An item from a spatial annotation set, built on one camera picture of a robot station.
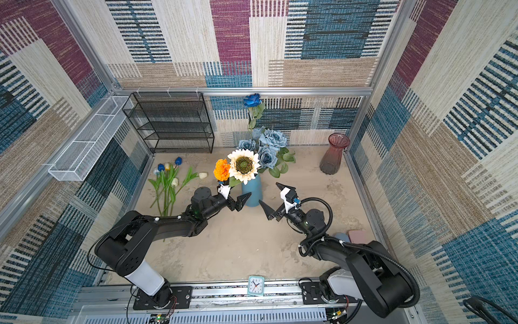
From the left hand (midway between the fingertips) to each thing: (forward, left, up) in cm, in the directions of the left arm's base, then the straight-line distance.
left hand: (244, 185), depth 84 cm
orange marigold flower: (-5, +6, +16) cm, 18 cm away
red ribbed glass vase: (+18, -42, -8) cm, 46 cm away
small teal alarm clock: (-34, -4, -15) cm, 38 cm away
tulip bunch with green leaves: (+11, +41, -17) cm, 45 cm away
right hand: (-7, -10, +5) cm, 13 cm away
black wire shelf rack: (+42, +41, 0) cm, 58 cm away
